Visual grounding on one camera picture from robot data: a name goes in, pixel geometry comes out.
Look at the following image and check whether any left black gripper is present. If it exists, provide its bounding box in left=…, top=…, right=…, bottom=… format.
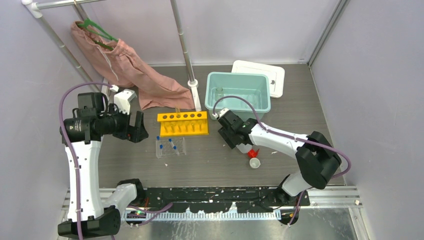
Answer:
left=98, top=103, right=148, bottom=142

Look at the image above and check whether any white squeeze bottle red cap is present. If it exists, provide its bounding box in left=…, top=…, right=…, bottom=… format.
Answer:
left=236, top=143, right=260, bottom=159

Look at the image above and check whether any blue capped tube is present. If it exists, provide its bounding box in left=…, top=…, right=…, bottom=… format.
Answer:
left=155, top=136, right=161, bottom=159
left=159, top=144, right=164, bottom=158
left=168, top=138, right=177, bottom=150

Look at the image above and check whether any small glass flask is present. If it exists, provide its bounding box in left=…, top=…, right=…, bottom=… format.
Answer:
left=213, top=87, right=225, bottom=102

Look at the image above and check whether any small clear tube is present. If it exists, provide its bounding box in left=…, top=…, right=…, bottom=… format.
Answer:
left=173, top=145, right=180, bottom=156

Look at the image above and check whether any large clear test tube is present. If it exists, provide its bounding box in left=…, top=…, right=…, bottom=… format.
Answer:
left=175, top=107, right=181, bottom=118

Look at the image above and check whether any glass beaker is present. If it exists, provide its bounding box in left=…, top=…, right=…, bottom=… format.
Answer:
left=246, top=94, right=261, bottom=109

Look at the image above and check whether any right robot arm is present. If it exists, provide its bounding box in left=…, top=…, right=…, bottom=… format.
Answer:
left=214, top=108, right=342, bottom=206

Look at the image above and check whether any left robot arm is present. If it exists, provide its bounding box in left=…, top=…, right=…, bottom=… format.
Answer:
left=57, top=89, right=149, bottom=239

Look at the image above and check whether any small white cup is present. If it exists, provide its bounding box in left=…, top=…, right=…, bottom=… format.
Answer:
left=249, top=157, right=261, bottom=169

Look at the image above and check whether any yellow test tube rack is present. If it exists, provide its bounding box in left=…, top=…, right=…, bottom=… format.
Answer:
left=156, top=111, right=209, bottom=137

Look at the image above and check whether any clear well plate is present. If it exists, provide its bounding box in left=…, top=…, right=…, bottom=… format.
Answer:
left=160, top=137, right=187, bottom=158

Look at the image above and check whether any teal plastic bin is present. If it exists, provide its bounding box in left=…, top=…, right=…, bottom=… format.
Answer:
left=204, top=72, right=271, bottom=120

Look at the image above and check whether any pink cloth garment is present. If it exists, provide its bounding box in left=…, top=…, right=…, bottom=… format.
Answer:
left=70, top=24, right=195, bottom=110

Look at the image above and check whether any white bin lid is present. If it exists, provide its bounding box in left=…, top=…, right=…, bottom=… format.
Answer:
left=230, top=60, right=286, bottom=99

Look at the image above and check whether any green clothes hanger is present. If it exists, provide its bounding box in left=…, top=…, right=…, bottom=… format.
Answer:
left=71, top=18, right=119, bottom=51

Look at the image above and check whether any metal clothes rack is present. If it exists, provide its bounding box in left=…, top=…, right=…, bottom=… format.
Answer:
left=21, top=0, right=202, bottom=114

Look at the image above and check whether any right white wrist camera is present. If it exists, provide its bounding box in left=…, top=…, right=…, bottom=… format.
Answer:
left=212, top=108, right=230, bottom=120

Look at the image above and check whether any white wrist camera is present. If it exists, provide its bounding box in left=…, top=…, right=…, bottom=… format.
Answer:
left=212, top=108, right=230, bottom=120
left=109, top=85, right=137, bottom=115

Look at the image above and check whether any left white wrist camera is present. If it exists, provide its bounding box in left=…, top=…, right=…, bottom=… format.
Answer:
left=109, top=85, right=137, bottom=115

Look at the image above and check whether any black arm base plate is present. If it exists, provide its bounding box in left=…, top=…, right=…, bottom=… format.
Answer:
left=130, top=186, right=310, bottom=214

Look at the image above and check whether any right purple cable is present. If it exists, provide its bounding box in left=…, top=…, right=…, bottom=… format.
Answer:
left=212, top=95, right=352, bottom=228

